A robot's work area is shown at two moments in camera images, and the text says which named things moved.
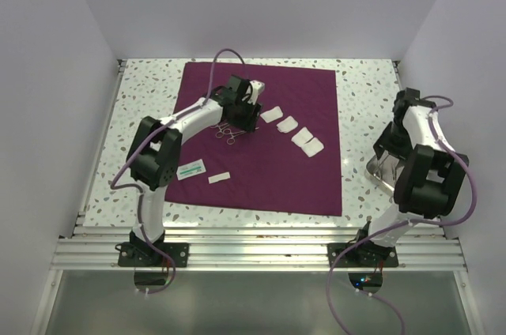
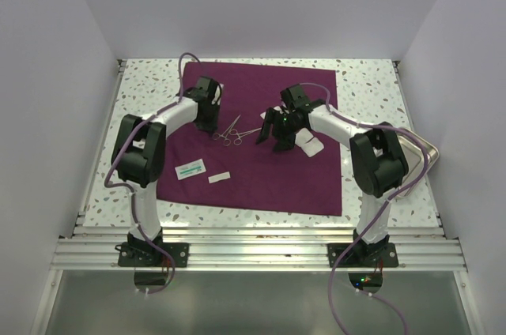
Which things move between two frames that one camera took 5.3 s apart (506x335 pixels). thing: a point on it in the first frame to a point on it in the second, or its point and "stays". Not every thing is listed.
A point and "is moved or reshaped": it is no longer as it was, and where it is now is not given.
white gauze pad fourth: [312, 147] stays
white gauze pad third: [302, 137] stays
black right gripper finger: [403, 153] to [284, 142]
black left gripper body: [244, 111] to [213, 113]
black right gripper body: [398, 137] to [284, 123]
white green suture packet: [190, 169] stays
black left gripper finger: [256, 119] to [212, 126]
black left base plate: [141, 254] stays
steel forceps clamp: [232, 140] is moved or reshaped
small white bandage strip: [219, 177] stays
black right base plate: [365, 254] stays
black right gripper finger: [380, 145] to [266, 126]
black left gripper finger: [246, 125] to [201, 124]
